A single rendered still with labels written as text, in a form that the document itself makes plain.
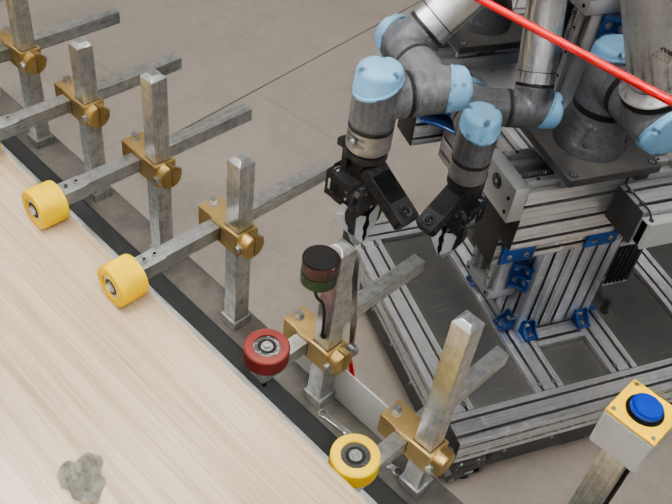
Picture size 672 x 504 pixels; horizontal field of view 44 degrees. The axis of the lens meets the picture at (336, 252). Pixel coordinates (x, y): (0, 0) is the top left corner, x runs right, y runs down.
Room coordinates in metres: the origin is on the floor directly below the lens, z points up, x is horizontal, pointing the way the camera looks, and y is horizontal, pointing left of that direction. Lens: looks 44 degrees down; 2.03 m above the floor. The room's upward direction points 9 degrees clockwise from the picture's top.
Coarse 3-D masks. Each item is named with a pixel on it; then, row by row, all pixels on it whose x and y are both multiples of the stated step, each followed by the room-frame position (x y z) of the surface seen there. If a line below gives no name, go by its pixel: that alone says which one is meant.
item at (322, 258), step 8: (312, 248) 0.94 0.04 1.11; (320, 248) 0.94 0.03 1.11; (328, 248) 0.94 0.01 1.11; (304, 256) 0.92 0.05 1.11; (312, 256) 0.92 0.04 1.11; (320, 256) 0.92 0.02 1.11; (328, 256) 0.93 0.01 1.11; (336, 256) 0.93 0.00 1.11; (312, 264) 0.90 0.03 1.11; (320, 264) 0.91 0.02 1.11; (328, 264) 0.91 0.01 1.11; (336, 264) 0.91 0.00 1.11; (312, 280) 0.89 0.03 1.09; (336, 288) 0.93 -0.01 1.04
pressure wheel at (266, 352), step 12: (252, 336) 0.91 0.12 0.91; (264, 336) 0.92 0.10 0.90; (276, 336) 0.92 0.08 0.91; (252, 348) 0.89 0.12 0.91; (264, 348) 0.89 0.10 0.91; (276, 348) 0.90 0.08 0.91; (288, 348) 0.90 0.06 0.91; (252, 360) 0.86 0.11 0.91; (264, 360) 0.86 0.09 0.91; (276, 360) 0.87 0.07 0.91; (288, 360) 0.89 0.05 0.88; (264, 372) 0.86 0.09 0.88; (276, 372) 0.86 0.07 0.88; (264, 384) 0.89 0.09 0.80
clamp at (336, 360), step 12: (288, 324) 0.99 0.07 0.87; (300, 324) 0.99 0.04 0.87; (312, 324) 0.99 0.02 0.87; (288, 336) 0.98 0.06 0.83; (300, 336) 0.97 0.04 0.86; (312, 336) 0.96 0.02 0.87; (312, 348) 0.95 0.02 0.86; (336, 348) 0.94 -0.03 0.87; (312, 360) 0.94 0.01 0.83; (324, 360) 0.93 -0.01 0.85; (336, 360) 0.92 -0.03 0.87; (348, 360) 0.94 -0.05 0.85; (324, 372) 0.92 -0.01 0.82; (336, 372) 0.92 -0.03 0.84
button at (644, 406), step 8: (632, 400) 0.64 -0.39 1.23; (640, 400) 0.64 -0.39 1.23; (648, 400) 0.64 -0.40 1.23; (656, 400) 0.64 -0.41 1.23; (632, 408) 0.63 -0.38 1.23; (640, 408) 0.63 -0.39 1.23; (648, 408) 0.63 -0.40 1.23; (656, 408) 0.63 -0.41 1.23; (640, 416) 0.62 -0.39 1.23; (648, 416) 0.62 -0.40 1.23; (656, 416) 0.62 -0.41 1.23
